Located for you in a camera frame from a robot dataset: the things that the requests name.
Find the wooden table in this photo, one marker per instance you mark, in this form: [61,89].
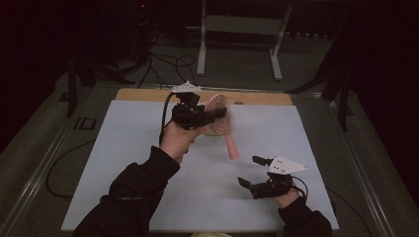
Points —
[141,94]

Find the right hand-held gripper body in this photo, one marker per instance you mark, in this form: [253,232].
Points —
[273,189]

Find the white metal stand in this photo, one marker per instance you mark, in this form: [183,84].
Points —
[242,24]

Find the small black frame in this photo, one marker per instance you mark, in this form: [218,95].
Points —
[85,123]

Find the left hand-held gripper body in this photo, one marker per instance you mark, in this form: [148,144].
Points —
[187,115]

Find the person's left hand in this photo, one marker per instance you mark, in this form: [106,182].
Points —
[176,140]

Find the metal floor rail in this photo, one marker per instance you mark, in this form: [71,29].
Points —
[39,168]
[359,171]

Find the pink hairbrush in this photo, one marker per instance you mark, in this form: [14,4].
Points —
[232,146]

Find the person's right hand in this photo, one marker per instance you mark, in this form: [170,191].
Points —
[286,200]

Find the white table mat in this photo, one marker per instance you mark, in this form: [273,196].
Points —
[204,184]

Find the black stand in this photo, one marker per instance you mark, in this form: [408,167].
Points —
[71,89]
[342,95]

